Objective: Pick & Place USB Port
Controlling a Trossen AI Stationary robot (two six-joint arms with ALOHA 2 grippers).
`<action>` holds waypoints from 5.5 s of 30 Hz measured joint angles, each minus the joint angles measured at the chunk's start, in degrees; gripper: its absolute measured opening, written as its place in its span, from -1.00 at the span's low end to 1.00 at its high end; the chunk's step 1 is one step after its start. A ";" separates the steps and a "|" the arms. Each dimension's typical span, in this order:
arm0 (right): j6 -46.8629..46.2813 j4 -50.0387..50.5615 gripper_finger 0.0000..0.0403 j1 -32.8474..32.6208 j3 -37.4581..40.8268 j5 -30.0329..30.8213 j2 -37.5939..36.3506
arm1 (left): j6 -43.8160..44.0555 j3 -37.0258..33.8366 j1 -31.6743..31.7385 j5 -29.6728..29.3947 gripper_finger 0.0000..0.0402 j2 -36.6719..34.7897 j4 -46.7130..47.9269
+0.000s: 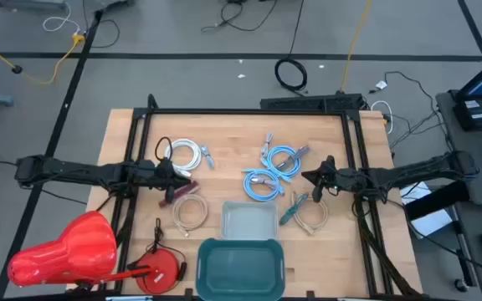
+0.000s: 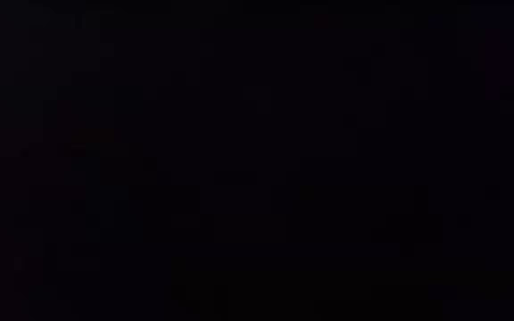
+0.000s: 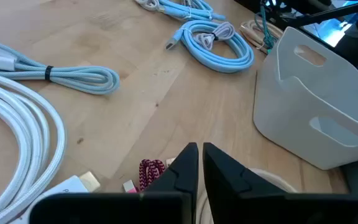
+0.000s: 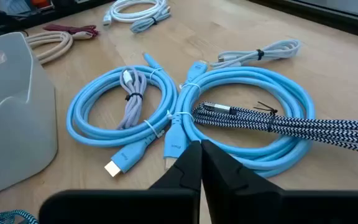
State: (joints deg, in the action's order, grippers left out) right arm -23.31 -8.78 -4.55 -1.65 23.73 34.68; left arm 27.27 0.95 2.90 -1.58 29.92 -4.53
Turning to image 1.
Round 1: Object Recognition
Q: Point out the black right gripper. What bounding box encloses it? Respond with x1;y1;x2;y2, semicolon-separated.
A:
300;155;353;204

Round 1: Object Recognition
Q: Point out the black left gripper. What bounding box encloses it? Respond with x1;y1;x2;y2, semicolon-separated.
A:
153;160;193;205

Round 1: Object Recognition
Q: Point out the black power strip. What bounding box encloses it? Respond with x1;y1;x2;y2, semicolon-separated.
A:
259;93;367;113

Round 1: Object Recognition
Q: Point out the light grey plastic tray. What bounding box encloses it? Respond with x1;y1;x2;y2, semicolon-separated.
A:
220;200;279;242

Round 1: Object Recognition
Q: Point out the white paper sheet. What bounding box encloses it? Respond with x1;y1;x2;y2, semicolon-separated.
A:
398;181;454;240

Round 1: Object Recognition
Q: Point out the dark teal plastic bin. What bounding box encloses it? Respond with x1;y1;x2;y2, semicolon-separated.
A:
195;237;286;301

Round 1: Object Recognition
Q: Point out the red desk lamp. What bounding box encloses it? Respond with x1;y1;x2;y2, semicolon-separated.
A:
7;210;188;295

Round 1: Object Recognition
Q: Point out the grey side desk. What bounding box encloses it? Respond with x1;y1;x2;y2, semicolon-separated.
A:
434;89;482;207

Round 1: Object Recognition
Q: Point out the black box with labels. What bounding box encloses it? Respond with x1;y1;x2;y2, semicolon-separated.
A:
451;98;482;132

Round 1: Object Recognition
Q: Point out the maroon bundled usb cable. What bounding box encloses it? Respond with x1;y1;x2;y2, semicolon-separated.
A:
158;180;201;209

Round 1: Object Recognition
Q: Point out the white coiled usb cable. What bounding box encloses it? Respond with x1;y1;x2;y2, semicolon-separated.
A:
164;138;216;179

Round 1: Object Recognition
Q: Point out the grey purple bundled usb cable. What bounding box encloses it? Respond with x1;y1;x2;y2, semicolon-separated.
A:
275;145;310;171

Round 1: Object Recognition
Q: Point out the beige coiled usb cable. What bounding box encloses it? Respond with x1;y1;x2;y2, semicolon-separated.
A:
290;191;330;237
171;193;210;238

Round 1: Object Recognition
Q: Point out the light blue coiled usb cable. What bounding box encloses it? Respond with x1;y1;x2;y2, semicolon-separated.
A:
259;132;303;182
241;167;285;203

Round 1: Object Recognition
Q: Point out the teal green bundled usb cable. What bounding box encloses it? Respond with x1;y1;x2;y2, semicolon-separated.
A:
279;192;310;227

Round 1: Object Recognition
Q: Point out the black lamp power cord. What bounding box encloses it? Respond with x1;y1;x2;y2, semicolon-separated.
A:
151;217;188;282

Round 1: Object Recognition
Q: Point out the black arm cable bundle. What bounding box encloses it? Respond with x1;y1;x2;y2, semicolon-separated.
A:
351;194;423;298

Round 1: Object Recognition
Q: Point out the white cable by table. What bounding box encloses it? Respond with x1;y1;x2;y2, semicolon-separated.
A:
370;99;394;135

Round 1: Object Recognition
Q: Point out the black aluminium table frame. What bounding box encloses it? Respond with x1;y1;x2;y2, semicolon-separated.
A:
98;93;424;301

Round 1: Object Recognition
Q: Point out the black coiled floor cable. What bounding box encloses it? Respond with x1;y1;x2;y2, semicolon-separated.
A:
274;0;309;93

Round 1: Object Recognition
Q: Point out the long yellow floor cable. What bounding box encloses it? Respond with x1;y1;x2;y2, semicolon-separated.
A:
339;0;372;94

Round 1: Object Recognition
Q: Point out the yellow floor cable with plug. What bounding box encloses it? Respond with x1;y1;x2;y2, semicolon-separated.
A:
0;32;86;86

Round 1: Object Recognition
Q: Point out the black loose floor cable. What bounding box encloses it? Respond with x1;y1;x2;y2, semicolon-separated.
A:
200;0;279;33

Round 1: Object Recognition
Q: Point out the white floor cable loop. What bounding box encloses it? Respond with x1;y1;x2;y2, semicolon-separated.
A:
42;3;82;34

